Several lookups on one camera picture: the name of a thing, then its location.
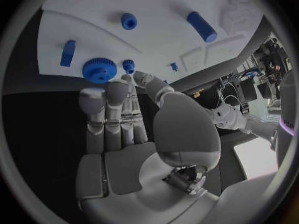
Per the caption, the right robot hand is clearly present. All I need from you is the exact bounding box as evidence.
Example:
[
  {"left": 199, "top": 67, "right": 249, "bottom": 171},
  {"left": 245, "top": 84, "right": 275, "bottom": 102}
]
[{"left": 75, "top": 71, "right": 223, "bottom": 224}]

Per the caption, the blue long cylinder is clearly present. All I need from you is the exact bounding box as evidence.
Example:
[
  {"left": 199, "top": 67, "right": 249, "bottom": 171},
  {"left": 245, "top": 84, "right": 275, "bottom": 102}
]
[{"left": 186, "top": 11, "right": 218, "bottom": 43}]

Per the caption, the white cable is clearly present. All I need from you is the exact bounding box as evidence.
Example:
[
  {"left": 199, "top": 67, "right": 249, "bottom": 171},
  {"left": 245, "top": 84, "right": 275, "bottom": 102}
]
[
  {"left": 222, "top": 95, "right": 244, "bottom": 108},
  {"left": 217, "top": 81, "right": 238, "bottom": 109}
]

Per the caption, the blue gear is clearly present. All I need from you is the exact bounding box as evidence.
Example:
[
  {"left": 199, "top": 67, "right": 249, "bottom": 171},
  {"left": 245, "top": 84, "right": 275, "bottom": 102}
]
[{"left": 81, "top": 57, "right": 118, "bottom": 83}]

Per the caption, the white task board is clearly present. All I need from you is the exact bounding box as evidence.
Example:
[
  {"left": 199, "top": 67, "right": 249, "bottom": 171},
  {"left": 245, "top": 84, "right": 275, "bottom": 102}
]
[{"left": 36, "top": 0, "right": 266, "bottom": 85}]

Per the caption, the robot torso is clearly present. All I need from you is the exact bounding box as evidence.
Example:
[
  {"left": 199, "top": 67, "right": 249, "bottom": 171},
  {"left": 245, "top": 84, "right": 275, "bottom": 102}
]
[{"left": 278, "top": 70, "right": 298, "bottom": 137}]

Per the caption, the blue plug with hole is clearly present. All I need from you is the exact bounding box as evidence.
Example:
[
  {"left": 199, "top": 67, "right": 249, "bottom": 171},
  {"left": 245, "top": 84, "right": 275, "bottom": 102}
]
[{"left": 120, "top": 12, "right": 138, "bottom": 31}]

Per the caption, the small blue toothed peg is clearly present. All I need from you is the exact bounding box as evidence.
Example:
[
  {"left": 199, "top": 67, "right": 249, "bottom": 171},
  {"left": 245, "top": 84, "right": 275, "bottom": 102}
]
[{"left": 121, "top": 59, "right": 136, "bottom": 75}]

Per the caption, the blue block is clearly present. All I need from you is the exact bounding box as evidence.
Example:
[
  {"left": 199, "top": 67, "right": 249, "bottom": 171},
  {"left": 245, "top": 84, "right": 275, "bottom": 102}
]
[{"left": 60, "top": 39, "right": 77, "bottom": 68}]

